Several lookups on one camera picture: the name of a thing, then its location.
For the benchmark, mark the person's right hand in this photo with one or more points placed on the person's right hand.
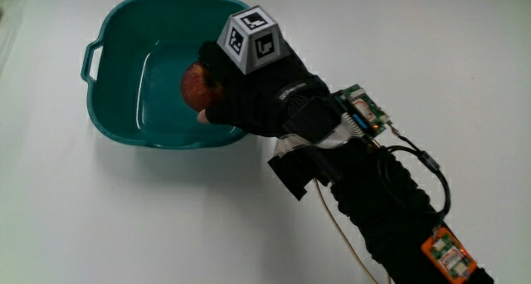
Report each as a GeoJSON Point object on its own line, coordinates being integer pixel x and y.
{"type": "Point", "coordinates": [257, 97]}

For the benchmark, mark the red apple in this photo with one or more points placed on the red apple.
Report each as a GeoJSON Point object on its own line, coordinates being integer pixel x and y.
{"type": "Point", "coordinates": [198, 89]}

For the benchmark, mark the teal plastic basin plate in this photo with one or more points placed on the teal plastic basin plate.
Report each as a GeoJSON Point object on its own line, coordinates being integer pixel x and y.
{"type": "Point", "coordinates": [124, 68]}

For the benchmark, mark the person's right forearm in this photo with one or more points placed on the person's right forearm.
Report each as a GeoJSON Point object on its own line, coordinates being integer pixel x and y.
{"type": "Point", "coordinates": [373, 192]}

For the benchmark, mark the green circuit board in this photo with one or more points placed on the green circuit board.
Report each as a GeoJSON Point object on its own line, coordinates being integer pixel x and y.
{"type": "Point", "coordinates": [365, 109]}

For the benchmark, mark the orange circuit board module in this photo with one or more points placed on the orange circuit board module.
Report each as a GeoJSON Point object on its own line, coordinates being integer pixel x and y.
{"type": "Point", "coordinates": [450, 257]}

